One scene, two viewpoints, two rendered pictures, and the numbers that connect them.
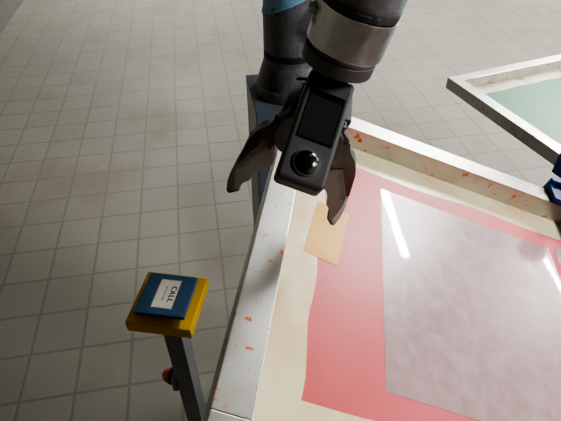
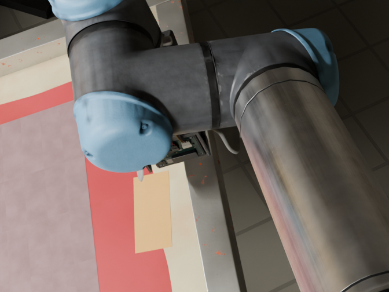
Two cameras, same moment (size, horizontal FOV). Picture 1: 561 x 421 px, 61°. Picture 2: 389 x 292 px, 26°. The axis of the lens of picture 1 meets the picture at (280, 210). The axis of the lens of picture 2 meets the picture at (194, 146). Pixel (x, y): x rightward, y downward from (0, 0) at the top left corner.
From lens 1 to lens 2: 107 cm
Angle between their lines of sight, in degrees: 79
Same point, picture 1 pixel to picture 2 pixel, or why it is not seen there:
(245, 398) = (163, 11)
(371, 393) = not seen: hidden behind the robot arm
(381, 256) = (93, 221)
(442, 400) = (35, 118)
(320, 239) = (156, 195)
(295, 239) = (179, 178)
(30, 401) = not seen: outside the picture
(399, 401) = (68, 98)
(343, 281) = not seen: hidden behind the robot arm
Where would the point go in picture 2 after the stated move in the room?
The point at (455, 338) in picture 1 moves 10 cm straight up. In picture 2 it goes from (20, 178) to (6, 138)
